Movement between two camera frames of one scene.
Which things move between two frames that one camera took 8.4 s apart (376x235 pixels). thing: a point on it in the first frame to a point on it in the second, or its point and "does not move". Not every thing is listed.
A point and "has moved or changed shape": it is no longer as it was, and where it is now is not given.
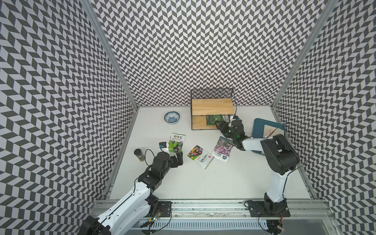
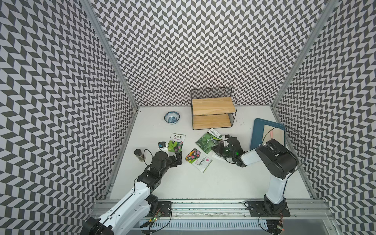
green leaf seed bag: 211,119 to 207,141
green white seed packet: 176,142 does not move
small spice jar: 138,152 does not move
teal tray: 258,129 does not move
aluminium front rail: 315,209 does not move
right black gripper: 222,127 to 218,151
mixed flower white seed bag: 200,156 has moved or changed shape
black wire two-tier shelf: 210,102 does not move
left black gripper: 179,158 does not move
